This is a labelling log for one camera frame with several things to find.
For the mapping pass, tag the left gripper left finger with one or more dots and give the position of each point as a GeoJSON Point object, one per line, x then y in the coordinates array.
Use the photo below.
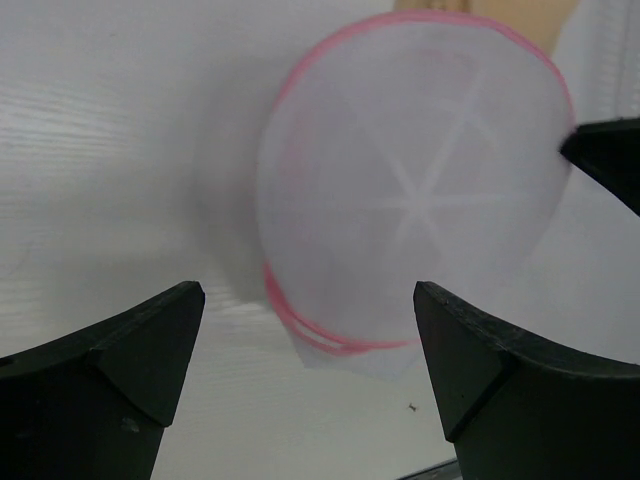
{"type": "Point", "coordinates": [94, 404]}

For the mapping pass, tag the beige bra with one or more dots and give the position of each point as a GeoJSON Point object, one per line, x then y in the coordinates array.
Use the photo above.
{"type": "Point", "coordinates": [540, 21]}

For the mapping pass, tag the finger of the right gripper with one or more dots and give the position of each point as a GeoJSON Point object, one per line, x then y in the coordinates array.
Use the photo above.
{"type": "Point", "coordinates": [608, 152]}

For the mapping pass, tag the white mesh laundry bag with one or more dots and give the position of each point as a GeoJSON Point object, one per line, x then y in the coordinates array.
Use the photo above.
{"type": "Point", "coordinates": [409, 146]}

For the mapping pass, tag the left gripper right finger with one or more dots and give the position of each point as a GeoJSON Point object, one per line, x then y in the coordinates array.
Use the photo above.
{"type": "Point", "coordinates": [516, 405]}

